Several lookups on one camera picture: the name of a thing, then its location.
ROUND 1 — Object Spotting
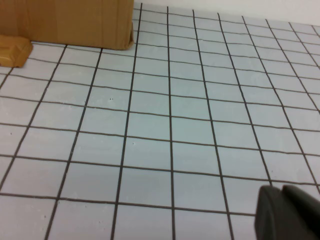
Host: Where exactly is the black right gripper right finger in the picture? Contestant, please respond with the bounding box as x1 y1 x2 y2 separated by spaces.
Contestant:
282 184 320 240

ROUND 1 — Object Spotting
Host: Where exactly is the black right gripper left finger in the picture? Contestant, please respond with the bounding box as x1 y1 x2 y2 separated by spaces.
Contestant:
254 185 316 240

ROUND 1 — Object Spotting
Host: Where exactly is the brown snack bar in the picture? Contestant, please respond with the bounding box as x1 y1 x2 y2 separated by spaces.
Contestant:
0 34 34 68

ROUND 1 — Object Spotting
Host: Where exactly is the taller open cardboard box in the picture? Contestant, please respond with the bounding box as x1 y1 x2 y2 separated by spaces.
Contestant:
0 0 135 51

